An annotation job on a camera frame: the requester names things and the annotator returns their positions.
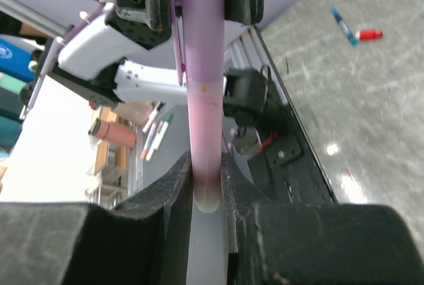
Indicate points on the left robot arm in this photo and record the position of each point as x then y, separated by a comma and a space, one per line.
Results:
128, 51

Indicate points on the blue pen refill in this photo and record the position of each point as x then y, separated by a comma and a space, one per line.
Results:
343, 26

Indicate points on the pink highlighter pen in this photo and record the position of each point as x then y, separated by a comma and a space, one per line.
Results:
204, 139

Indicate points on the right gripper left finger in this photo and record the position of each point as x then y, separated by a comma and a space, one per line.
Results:
143, 240

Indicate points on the black base bar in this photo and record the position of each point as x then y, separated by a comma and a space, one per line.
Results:
287, 170

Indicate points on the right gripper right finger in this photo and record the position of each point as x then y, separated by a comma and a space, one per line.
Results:
297, 243

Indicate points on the red marker cap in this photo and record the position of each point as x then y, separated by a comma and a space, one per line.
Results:
368, 34

